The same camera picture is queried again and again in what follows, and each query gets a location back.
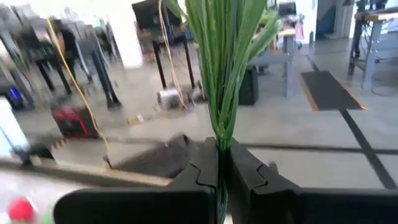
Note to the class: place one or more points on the black floor stand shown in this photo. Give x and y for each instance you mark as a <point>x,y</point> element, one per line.
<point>105,84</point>

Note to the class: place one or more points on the silver metal canister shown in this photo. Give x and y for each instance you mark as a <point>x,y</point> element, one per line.
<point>169,99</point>

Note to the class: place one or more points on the black orange-edged floor mat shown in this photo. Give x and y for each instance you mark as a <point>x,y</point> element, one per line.
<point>329,91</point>

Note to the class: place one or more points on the device with blue light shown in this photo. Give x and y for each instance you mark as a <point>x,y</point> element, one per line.
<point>15,93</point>

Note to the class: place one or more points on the white flat panel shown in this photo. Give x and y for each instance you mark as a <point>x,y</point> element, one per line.
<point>12,124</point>

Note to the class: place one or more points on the wooden top workbench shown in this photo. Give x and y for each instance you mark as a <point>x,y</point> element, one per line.
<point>371,56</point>

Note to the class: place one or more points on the red black equipment case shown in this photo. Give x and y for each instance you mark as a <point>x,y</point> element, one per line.
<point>71,119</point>

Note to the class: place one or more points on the black leg table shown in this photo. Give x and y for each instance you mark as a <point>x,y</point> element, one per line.
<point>158,62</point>

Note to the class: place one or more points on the red artificial tulip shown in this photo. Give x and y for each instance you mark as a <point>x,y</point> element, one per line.
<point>20,210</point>

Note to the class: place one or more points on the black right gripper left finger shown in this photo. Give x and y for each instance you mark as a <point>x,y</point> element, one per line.
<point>140,208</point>

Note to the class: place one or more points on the gray metal table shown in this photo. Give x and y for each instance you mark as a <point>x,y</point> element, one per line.
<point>289,62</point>

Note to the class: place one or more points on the blue artificial flower bunch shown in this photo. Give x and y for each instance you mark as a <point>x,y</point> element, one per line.
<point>224,77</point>

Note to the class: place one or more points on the small wooden block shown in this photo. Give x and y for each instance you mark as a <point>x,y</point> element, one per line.
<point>135,119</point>

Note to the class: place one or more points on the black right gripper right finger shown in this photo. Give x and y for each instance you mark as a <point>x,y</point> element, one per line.
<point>280,208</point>

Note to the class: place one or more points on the person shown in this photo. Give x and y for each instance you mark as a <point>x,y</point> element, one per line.
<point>68,43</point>

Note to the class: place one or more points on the black floor bin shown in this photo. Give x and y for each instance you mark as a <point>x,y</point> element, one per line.
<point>248,87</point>

